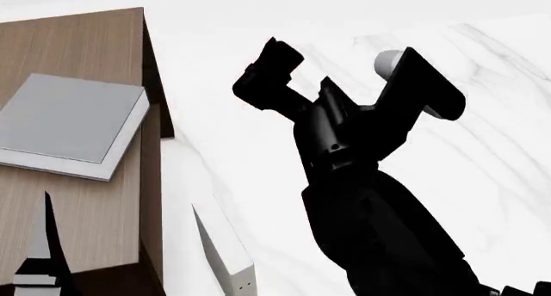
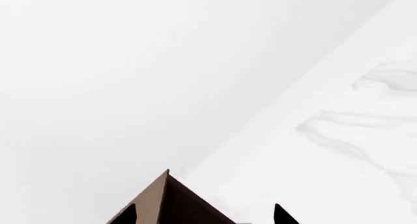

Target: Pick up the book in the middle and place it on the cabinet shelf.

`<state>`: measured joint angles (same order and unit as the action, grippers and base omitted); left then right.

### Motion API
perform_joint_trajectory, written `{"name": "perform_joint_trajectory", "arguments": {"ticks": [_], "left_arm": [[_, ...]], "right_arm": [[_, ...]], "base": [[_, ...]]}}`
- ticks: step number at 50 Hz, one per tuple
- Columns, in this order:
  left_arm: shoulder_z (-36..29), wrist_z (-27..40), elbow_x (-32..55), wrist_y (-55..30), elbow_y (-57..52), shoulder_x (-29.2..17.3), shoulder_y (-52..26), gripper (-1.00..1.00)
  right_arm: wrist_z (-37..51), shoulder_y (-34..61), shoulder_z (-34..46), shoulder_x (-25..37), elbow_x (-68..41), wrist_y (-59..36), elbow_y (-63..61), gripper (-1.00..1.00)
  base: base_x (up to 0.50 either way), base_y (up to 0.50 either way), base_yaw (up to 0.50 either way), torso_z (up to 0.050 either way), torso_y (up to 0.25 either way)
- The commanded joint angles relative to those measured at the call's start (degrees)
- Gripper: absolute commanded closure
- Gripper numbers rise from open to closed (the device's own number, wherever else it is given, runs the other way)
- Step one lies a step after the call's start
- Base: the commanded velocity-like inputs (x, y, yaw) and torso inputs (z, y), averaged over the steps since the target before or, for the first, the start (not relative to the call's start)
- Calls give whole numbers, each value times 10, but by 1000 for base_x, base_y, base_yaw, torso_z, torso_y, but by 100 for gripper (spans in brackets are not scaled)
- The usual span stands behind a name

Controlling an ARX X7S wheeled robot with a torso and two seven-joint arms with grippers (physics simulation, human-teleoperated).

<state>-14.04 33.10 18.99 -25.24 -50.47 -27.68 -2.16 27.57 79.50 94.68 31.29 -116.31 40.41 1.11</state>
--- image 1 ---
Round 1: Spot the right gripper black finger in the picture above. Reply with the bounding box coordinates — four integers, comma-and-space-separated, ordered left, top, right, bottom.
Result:
232, 35, 314, 120
319, 76, 359, 123

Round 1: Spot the grey white box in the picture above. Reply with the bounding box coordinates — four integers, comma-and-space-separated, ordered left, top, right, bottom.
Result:
0, 72, 152, 182

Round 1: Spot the white book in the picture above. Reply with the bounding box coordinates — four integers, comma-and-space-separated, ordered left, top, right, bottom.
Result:
190, 202, 256, 296

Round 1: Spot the brown wooden cabinet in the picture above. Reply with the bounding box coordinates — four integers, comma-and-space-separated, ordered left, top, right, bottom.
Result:
0, 7, 176, 296

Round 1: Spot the black grey striped book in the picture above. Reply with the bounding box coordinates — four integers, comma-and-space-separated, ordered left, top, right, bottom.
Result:
11, 190, 84, 296

